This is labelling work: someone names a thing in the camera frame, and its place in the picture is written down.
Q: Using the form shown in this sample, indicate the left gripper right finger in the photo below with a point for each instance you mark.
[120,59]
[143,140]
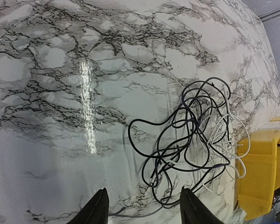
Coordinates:
[193,211]

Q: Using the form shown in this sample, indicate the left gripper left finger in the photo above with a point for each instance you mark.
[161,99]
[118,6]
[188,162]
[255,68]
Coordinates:
[95,211]

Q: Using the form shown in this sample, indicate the left yellow bin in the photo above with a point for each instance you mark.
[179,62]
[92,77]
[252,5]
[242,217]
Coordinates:
[260,153]

